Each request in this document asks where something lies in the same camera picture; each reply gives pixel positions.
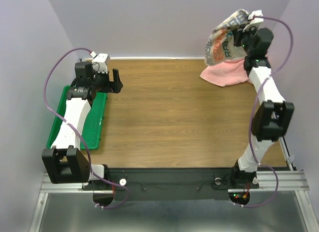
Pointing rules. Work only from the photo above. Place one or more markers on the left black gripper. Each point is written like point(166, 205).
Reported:
point(114, 87)

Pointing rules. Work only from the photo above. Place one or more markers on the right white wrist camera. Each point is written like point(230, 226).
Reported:
point(255, 19)

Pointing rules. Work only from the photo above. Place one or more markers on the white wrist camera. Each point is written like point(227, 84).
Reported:
point(100, 62)
point(255, 19)

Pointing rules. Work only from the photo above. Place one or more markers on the green plastic tray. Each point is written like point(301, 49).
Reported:
point(92, 127)

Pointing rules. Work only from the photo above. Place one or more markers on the pink towel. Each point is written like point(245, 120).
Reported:
point(227, 73)

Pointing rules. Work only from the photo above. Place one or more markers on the rabbit print towel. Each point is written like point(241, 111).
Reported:
point(220, 45)

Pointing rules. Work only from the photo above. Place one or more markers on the aluminium frame rail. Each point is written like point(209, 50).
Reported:
point(280, 204)

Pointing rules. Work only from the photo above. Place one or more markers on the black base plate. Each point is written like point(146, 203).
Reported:
point(171, 184)

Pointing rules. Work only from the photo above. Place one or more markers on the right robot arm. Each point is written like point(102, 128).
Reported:
point(272, 116)

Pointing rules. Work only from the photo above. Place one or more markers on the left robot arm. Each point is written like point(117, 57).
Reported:
point(64, 161)

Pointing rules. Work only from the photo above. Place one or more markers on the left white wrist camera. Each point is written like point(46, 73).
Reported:
point(100, 62)

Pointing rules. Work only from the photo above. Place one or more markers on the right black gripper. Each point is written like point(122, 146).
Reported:
point(238, 33)

